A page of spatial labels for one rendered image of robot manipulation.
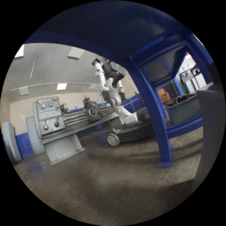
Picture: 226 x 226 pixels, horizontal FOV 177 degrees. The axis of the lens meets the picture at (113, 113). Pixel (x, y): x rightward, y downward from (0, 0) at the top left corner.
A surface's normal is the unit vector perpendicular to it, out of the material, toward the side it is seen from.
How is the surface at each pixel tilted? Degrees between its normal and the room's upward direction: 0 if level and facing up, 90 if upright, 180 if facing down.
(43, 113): 90
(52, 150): 90
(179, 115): 90
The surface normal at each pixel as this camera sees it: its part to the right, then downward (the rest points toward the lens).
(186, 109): -0.58, 0.18
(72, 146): 0.69, -0.34
